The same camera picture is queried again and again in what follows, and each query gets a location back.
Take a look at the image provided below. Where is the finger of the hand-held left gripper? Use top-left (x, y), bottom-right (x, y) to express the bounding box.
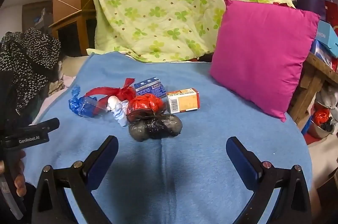
top-left (28, 118), bottom-right (60, 135)

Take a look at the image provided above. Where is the white plastic bag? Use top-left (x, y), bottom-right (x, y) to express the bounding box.
top-left (317, 84), bottom-right (338, 110)

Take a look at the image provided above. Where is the blue blanket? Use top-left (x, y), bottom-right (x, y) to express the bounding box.
top-left (22, 52), bottom-right (313, 224)

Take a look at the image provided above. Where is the blue white packet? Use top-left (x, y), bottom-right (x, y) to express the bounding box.
top-left (310, 39), bottom-right (333, 66)

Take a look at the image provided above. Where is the light blue cardboard box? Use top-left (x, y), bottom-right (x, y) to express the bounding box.
top-left (315, 20), bottom-right (338, 59)

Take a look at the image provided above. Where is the small red plastic bag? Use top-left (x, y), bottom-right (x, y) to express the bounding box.
top-left (127, 94), bottom-right (162, 119)

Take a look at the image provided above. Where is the light blue face mask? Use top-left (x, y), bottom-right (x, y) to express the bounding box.
top-left (113, 101), bottom-right (130, 127)

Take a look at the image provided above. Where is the pink pillow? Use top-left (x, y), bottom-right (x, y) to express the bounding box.
top-left (210, 0), bottom-right (320, 123)

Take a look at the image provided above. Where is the black plastic bag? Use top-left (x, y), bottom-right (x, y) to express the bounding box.
top-left (128, 113), bottom-right (183, 142)

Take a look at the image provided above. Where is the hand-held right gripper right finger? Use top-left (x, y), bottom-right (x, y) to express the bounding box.
top-left (226, 136), bottom-right (313, 224)

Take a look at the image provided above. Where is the blue toothpaste box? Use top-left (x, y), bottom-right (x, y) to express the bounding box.
top-left (134, 77), bottom-right (166, 98)

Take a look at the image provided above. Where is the red cardboard box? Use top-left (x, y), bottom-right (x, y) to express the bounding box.
top-left (325, 1), bottom-right (338, 29)

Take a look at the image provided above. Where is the person's left hand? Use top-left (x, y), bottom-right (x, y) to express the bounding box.
top-left (13, 150), bottom-right (27, 197)

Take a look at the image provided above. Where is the orange medicine box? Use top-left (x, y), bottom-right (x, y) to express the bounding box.
top-left (166, 88), bottom-right (200, 114)

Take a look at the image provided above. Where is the red floor mat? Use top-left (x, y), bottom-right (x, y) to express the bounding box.
top-left (304, 132), bottom-right (317, 145)

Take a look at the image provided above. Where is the black white dotted cloth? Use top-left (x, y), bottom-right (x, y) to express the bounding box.
top-left (0, 28), bottom-right (62, 119)

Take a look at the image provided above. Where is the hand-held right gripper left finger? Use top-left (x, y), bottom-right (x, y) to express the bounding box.
top-left (32, 136), bottom-right (119, 224)

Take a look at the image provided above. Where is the beige cloth pile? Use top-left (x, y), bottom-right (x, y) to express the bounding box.
top-left (48, 55), bottom-right (89, 94)

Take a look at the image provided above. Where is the orange-red plastic bag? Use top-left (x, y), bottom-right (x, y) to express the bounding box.
top-left (313, 108), bottom-right (330, 127)

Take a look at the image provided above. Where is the wooden bench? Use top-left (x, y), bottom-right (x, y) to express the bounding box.
top-left (288, 52), bottom-right (338, 131)

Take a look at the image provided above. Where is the metal basin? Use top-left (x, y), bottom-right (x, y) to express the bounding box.
top-left (308, 101), bottom-right (337, 138)

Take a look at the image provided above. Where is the red ribbon bow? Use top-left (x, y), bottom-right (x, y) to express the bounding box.
top-left (85, 78), bottom-right (136, 108)

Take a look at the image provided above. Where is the blue plastic wrapper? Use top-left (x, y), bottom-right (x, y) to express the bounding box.
top-left (69, 85), bottom-right (98, 117)

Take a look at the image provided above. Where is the green clover quilt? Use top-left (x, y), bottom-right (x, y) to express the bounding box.
top-left (87, 0), bottom-right (296, 63)

